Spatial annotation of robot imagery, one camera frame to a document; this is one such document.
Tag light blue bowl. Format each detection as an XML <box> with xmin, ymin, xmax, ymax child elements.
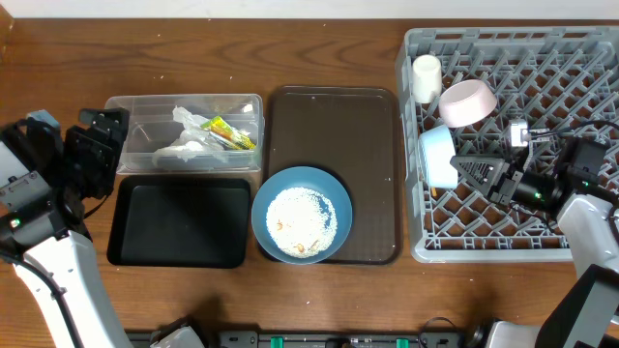
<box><xmin>419</xmin><ymin>125</ymin><xmax>458</xmax><ymax>189</ymax></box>

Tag white napkin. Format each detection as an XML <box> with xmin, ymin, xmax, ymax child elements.
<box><xmin>152</xmin><ymin>106</ymin><xmax>225</xmax><ymax>165</ymax></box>

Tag white cup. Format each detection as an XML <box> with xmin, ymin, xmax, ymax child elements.
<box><xmin>412</xmin><ymin>54</ymin><xmax>442</xmax><ymax>103</ymax></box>

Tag yellow green snack wrapper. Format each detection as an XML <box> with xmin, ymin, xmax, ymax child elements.
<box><xmin>200</xmin><ymin>116</ymin><xmax>255</xmax><ymax>150</ymax></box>

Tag large blue plate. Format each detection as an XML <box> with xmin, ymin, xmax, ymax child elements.
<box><xmin>251</xmin><ymin>166</ymin><xmax>353</xmax><ymax>265</ymax></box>

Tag white rice leftovers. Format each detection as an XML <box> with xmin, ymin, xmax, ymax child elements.
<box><xmin>266</xmin><ymin>187</ymin><xmax>338</xmax><ymax>259</ymax></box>

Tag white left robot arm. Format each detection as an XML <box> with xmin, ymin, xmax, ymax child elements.
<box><xmin>1</xmin><ymin>108</ymin><xmax>131</xmax><ymax>347</ymax></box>

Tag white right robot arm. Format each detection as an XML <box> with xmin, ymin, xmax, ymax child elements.
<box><xmin>450</xmin><ymin>136</ymin><xmax>618</xmax><ymax>348</ymax></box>

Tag clear plastic waste bin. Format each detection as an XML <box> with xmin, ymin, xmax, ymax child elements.
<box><xmin>105</xmin><ymin>94</ymin><xmax>264</xmax><ymax>175</ymax></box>

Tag grey dishwasher rack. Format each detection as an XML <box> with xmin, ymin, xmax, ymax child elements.
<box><xmin>396</xmin><ymin>27</ymin><xmax>618</xmax><ymax>263</ymax></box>

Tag black plastic tray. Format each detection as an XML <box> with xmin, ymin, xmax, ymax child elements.
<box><xmin>106</xmin><ymin>175</ymin><xmax>251</xmax><ymax>269</ymax></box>

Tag brown serving tray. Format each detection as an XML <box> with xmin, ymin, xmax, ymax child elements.
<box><xmin>263</xmin><ymin>86</ymin><xmax>403</xmax><ymax>266</ymax></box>

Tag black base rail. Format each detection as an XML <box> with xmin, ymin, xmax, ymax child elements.
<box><xmin>125</xmin><ymin>329</ymin><xmax>465</xmax><ymax>348</ymax></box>

